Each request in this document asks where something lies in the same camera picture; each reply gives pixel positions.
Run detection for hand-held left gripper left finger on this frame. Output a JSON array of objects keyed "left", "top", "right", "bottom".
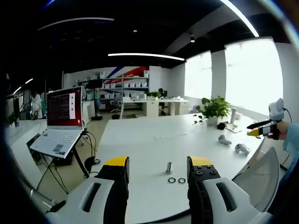
[{"left": 46, "top": 155, "right": 130, "bottom": 224}]

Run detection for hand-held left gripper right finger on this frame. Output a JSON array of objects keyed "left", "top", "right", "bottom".
[{"left": 186, "top": 155, "right": 274, "bottom": 224}]

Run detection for person's right hand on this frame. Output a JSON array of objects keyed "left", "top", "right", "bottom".
[{"left": 266, "top": 121, "right": 291, "bottom": 141}]

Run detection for white game controller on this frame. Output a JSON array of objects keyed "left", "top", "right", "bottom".
[
  {"left": 217, "top": 134, "right": 233, "bottom": 146},
  {"left": 234, "top": 143, "right": 251, "bottom": 156}
]

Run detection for white cylinder device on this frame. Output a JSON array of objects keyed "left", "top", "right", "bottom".
[{"left": 225, "top": 107, "right": 242, "bottom": 134}]

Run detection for white mesh office chair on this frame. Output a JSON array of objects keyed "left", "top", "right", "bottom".
[{"left": 232, "top": 147, "right": 281, "bottom": 213}]

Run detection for black laptop stand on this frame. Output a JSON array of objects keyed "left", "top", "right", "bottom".
[{"left": 30, "top": 127, "right": 94, "bottom": 179}]

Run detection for black oval object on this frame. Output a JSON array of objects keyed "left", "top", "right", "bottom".
[{"left": 84, "top": 156, "right": 101, "bottom": 172}]

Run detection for potted green plant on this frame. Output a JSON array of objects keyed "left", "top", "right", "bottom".
[{"left": 193, "top": 95, "right": 231, "bottom": 127}]

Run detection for white laptop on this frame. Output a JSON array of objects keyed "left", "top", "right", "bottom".
[{"left": 29, "top": 86, "right": 85, "bottom": 160}]

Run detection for long ceiling light strip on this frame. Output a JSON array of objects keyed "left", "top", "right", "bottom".
[
  {"left": 107, "top": 53, "right": 185, "bottom": 62},
  {"left": 220, "top": 0, "right": 260, "bottom": 38},
  {"left": 37, "top": 17, "right": 115, "bottom": 31}
]

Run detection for small potted plant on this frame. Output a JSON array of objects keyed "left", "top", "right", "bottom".
[{"left": 7, "top": 112, "right": 21, "bottom": 128}]

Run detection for white office desk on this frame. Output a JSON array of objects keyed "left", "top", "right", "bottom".
[{"left": 120, "top": 96, "right": 190, "bottom": 120}]

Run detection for grey office chair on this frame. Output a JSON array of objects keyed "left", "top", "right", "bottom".
[{"left": 110, "top": 93, "right": 122, "bottom": 114}]

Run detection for small desk plants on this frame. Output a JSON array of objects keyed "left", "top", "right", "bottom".
[{"left": 144, "top": 91, "right": 162, "bottom": 99}]

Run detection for shelf with white boxes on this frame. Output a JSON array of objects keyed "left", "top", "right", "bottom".
[{"left": 78, "top": 70, "right": 150, "bottom": 111}]

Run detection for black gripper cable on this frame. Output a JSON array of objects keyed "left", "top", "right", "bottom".
[{"left": 283, "top": 107, "right": 293, "bottom": 124}]

